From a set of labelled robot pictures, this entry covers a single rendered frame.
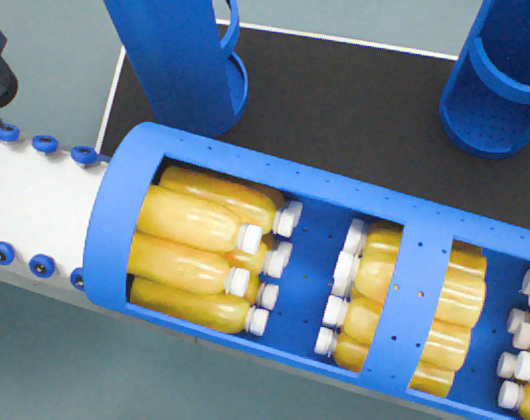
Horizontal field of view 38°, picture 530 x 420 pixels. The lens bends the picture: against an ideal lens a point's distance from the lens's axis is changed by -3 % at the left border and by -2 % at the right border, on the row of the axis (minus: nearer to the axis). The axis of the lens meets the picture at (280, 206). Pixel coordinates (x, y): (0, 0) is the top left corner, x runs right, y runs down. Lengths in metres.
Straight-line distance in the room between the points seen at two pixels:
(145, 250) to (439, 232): 0.41
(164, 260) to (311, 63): 1.29
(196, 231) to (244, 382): 1.19
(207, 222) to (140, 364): 1.24
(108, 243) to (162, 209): 0.09
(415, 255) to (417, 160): 1.20
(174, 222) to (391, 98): 1.29
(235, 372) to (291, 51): 0.93
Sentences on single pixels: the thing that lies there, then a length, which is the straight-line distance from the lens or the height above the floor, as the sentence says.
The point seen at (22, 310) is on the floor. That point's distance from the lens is 2.37.
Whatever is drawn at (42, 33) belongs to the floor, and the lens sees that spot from 2.64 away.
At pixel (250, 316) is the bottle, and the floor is 1.08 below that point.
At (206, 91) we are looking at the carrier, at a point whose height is 0.47.
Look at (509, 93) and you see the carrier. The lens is 1.84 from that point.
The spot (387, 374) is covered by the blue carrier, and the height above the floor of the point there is 1.17.
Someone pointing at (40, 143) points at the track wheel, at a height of 0.98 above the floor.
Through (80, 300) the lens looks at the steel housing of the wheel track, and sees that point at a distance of 1.41.
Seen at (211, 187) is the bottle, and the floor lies 1.14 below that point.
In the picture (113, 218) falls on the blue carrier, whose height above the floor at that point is 1.23.
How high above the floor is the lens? 2.21
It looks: 75 degrees down
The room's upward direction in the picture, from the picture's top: 4 degrees counter-clockwise
